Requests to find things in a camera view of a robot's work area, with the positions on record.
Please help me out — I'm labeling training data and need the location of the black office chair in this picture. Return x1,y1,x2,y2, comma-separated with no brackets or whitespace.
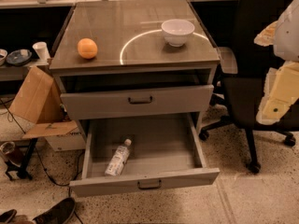
199,0,298,173

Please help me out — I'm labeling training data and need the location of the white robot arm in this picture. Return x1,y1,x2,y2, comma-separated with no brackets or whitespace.
254,0,299,125

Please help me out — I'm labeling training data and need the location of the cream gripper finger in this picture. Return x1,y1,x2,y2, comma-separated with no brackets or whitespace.
256,61,299,125

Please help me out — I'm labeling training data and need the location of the dark blue plate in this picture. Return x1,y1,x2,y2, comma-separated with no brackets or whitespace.
6,49,32,66

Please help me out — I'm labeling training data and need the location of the upper grey drawer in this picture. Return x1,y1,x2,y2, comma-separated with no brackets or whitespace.
61,85,213,119

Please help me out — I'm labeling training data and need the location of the open middle drawer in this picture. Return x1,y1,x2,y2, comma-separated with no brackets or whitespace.
70,114,220,197

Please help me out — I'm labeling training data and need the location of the white bowl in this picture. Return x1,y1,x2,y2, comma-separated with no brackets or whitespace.
161,19,195,47

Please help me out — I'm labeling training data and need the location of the grey drawer cabinet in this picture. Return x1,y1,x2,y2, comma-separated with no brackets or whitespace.
50,0,219,133

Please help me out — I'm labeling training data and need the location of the white paper cup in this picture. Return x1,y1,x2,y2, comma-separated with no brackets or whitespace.
33,42,50,61

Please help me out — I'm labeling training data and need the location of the brown cardboard box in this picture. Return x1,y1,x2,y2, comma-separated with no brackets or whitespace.
9,66,85,151

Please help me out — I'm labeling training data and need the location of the dark cup on stand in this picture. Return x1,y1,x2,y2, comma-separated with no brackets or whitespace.
0,142,23,165

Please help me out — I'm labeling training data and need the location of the orange ball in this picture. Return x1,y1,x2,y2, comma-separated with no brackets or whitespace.
77,38,98,59

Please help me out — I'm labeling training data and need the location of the black floor cable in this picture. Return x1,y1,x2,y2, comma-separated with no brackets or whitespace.
0,98,84,224

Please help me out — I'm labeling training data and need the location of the black shoe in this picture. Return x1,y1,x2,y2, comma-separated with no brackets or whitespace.
0,209,17,224
34,197,76,224

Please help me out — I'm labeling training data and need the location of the clear plastic bottle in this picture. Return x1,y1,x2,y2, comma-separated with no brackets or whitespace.
105,139,132,176

